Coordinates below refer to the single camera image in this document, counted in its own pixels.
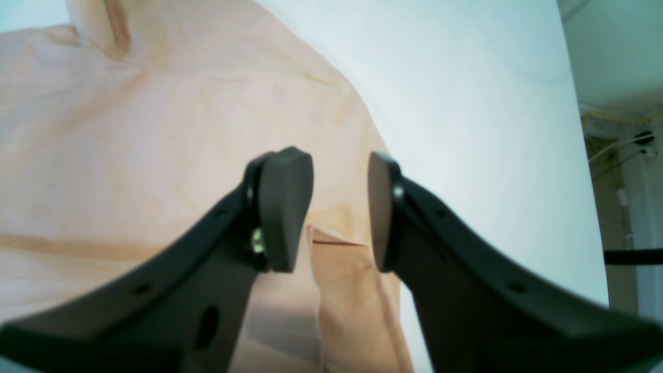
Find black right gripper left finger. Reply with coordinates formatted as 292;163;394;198
2;147;313;372

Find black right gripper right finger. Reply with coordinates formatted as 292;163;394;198
368;152;662;372

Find peach orange T-shirt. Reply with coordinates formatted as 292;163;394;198
1;1;413;372

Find white cable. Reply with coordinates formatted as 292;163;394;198
588;136;657;165

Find yellow cable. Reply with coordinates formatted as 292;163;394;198
582;110;663;133

